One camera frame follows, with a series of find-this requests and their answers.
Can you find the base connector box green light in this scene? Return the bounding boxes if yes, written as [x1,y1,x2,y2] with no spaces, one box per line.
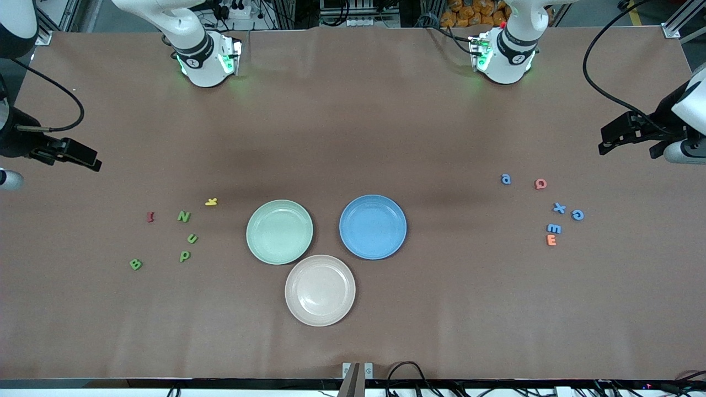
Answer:
[220,36,243,76]
[468,34,493,72]

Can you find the orange snack bag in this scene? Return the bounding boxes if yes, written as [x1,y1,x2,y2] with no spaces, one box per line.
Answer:
[441,0,511,28]

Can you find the green plate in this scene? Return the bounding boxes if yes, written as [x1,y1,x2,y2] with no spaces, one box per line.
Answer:
[246,199,314,266]

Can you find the blue plate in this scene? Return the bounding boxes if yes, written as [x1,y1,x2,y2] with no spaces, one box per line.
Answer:
[339,194,408,260]

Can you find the pink plate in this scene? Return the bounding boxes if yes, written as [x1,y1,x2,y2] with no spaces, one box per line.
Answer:
[285,254,356,328]

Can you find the brown table cover sheet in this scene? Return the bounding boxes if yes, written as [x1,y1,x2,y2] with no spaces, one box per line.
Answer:
[0,26,706,381]

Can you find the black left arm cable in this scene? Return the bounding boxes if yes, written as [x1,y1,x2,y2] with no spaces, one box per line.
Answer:
[582,0,671,136]

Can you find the aluminium frame profile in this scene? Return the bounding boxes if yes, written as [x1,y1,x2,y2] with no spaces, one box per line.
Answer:
[662,0,706,45]
[33,0,83,46]

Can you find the black cable bundle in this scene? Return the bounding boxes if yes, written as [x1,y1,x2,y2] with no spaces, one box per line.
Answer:
[593,371,706,397]

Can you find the black table edge rail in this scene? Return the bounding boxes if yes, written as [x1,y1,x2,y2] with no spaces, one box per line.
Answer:
[0,378,706,390]

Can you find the black cable loop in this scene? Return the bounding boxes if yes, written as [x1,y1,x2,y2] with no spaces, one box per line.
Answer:
[385,361,442,397]

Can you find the grey metal bracket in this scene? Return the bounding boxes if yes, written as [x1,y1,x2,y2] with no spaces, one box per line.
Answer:
[342,361,374,397]

